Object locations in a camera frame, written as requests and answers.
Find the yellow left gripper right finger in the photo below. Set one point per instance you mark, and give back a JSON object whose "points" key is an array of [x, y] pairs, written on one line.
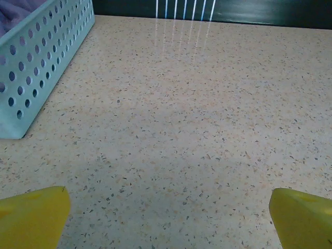
{"points": [[303, 223]]}

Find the light blue perforated plastic basket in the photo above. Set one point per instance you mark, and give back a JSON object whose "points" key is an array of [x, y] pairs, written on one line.
{"points": [[10, 127]]}

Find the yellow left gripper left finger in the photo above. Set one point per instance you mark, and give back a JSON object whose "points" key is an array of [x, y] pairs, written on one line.
{"points": [[28, 220]]}

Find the purple t-shirt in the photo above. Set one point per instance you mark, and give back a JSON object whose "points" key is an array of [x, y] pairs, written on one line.
{"points": [[15, 13]]}

